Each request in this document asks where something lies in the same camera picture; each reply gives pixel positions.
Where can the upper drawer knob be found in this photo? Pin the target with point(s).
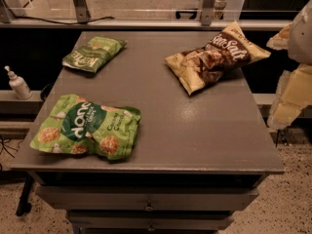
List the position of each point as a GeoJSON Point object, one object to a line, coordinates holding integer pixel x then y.
{"type": "Point", "coordinates": [149, 208]}

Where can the drawer knob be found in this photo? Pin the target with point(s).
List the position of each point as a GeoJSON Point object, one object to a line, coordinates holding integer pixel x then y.
{"type": "Point", "coordinates": [151, 228]}
{"type": "Point", "coordinates": [149, 208]}

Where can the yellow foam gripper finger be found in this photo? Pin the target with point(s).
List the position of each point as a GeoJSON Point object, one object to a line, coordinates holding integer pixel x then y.
{"type": "Point", "coordinates": [293, 94]}
{"type": "Point", "coordinates": [280, 40]}

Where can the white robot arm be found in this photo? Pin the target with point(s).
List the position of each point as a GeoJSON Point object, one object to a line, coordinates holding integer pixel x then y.
{"type": "Point", "coordinates": [300, 41]}

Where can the grey drawer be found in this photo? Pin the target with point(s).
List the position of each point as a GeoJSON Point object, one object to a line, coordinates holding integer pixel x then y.
{"type": "Point", "coordinates": [142, 220]}
{"type": "Point", "coordinates": [136, 198]}

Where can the green coconut crunch snack bag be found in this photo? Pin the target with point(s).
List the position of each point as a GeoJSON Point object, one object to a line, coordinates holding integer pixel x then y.
{"type": "Point", "coordinates": [76, 126]}

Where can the lower grey drawer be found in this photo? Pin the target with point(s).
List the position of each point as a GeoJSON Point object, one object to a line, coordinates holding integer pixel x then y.
{"type": "Point", "coordinates": [142, 220]}

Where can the left metal frame post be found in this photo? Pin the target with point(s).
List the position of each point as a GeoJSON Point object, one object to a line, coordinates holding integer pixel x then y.
{"type": "Point", "coordinates": [82, 11]}

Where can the metal frame post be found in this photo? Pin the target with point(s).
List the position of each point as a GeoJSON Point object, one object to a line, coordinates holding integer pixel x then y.
{"type": "Point", "coordinates": [82, 11]}
{"type": "Point", "coordinates": [207, 13]}

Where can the right metal frame post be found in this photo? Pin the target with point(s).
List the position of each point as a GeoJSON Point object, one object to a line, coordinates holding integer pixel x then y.
{"type": "Point", "coordinates": [207, 13]}

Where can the upper grey drawer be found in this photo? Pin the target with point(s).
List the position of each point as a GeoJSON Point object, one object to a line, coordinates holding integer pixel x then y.
{"type": "Point", "coordinates": [136, 198]}

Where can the lower drawer knob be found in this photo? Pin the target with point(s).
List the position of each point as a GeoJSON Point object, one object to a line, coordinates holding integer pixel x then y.
{"type": "Point", "coordinates": [151, 228]}

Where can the black table leg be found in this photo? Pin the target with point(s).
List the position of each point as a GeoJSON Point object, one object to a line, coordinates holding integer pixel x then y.
{"type": "Point", "coordinates": [24, 207]}

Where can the green Kettle jalapeno chip bag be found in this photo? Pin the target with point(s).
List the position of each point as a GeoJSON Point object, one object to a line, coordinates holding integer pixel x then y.
{"type": "Point", "coordinates": [95, 55]}

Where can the yellow brown sea salt chip bag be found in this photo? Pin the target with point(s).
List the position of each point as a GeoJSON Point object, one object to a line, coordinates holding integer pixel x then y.
{"type": "Point", "coordinates": [202, 67]}

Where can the white pump bottle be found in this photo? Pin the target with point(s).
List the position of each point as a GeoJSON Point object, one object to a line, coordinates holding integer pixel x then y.
{"type": "Point", "coordinates": [18, 84]}

